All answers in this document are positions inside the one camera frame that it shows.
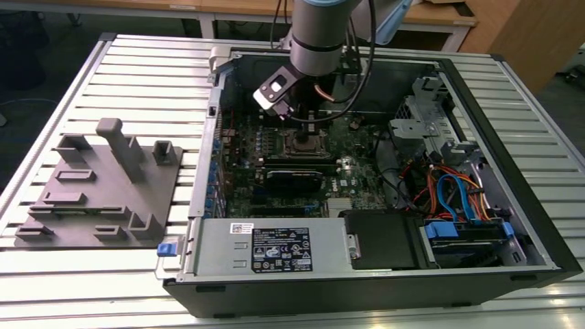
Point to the silver CPU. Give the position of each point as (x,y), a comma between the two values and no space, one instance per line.
(305,148)

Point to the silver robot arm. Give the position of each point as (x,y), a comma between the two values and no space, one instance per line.
(315,34)

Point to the CPU socket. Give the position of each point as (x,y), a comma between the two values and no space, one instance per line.
(287,153)

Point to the black RAM slot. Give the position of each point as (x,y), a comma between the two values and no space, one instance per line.
(301,161)
(301,158)
(301,164)

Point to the black graphics card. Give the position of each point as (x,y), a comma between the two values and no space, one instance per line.
(292,180)

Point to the green motherboard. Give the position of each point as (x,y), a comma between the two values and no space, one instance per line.
(361,178)

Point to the metal disk bay cage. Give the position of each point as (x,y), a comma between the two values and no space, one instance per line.
(425,103)

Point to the silver chipset heatsink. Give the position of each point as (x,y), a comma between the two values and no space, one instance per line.
(343,206)

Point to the pale blue teach pendant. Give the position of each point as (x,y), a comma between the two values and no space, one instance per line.
(393,24)

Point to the black plastic shroud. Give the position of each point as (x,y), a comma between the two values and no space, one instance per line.
(384,240)

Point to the silver power supply unit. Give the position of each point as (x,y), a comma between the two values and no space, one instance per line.
(219,246)

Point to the blue disk carrier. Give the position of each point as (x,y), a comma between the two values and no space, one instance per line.
(441,229)

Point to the grey parts rack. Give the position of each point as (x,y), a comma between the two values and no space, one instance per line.
(105,192)

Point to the blue case latch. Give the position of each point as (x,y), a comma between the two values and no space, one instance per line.
(165,250)

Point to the wooden cabinet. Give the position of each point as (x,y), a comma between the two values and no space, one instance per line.
(525,34)

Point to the black PC case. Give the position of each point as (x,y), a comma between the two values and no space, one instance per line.
(320,301)

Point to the black office chair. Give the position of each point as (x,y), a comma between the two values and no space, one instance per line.
(23,51)

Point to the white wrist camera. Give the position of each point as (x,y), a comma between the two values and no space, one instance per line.
(273,85)

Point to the silver cage bracket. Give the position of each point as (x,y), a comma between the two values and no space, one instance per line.
(409,128)

